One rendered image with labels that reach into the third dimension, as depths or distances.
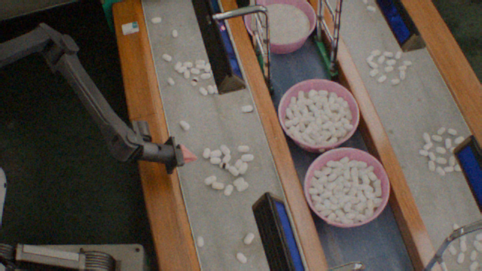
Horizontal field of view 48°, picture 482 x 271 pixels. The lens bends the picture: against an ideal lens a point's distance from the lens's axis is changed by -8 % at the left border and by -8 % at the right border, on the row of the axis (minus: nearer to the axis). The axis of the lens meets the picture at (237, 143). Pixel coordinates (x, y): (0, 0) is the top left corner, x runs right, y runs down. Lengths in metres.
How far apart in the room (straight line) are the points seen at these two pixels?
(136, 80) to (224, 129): 0.37
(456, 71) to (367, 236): 0.69
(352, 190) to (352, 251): 0.19
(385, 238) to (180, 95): 0.84
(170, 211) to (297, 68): 0.73
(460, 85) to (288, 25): 0.68
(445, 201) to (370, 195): 0.25
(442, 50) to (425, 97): 0.22
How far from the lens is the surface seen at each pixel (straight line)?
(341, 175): 1.84
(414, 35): 1.71
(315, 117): 1.93
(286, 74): 2.11
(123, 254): 2.06
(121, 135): 1.65
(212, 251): 1.73
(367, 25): 2.20
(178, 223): 1.75
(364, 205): 1.79
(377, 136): 1.88
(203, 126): 1.92
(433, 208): 1.83
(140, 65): 2.09
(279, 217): 1.36
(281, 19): 2.21
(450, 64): 2.12
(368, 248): 1.81
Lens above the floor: 2.35
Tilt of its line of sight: 59 degrees down
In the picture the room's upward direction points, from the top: 7 degrees counter-clockwise
